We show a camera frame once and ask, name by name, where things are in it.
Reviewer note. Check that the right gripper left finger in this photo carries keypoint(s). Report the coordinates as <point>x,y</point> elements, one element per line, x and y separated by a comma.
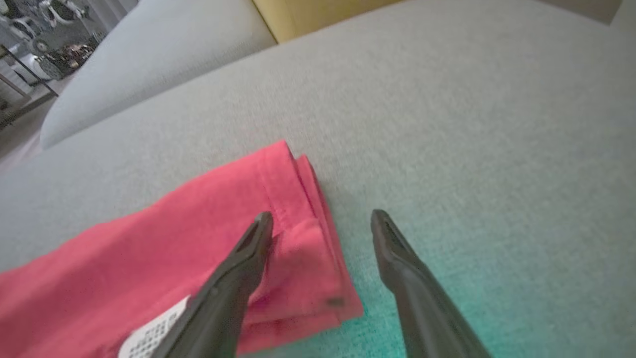
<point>223,303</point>

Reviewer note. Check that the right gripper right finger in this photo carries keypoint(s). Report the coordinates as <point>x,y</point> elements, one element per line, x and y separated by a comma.
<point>422,298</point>

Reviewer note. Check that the red and white basketball jersey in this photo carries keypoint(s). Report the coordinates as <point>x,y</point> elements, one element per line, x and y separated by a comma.
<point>149,248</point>

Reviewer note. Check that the grey sofa back cushion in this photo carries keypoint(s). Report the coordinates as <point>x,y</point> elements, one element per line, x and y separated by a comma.
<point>149,59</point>

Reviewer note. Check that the yellow sofa cushion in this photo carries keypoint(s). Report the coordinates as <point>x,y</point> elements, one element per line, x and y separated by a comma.
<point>308,17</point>

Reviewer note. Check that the grey pleated curtain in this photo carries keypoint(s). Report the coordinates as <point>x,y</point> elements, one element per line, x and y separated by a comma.
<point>112,10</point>

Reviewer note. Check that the white and red toy robot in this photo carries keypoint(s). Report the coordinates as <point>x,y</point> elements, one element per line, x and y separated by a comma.
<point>22,30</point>

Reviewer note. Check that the black metal frame rack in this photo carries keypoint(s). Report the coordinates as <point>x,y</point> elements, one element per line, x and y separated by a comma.
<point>30,74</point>

